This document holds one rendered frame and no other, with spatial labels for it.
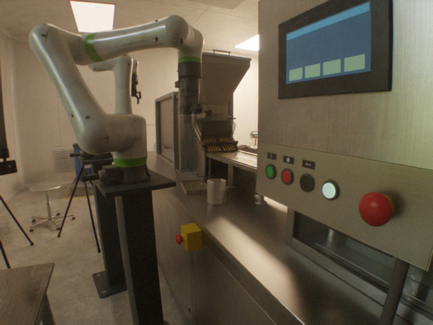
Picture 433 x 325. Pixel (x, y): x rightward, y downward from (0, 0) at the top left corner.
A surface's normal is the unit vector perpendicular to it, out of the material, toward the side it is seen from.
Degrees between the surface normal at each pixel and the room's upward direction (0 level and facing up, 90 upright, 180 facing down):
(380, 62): 90
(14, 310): 0
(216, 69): 118
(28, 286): 0
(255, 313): 90
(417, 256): 90
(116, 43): 113
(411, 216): 90
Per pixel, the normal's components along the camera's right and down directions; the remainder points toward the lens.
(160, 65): 0.43, 0.16
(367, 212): -0.93, 0.15
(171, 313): 0.00, -0.98
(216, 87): 0.37, 0.60
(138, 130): 0.95, 0.03
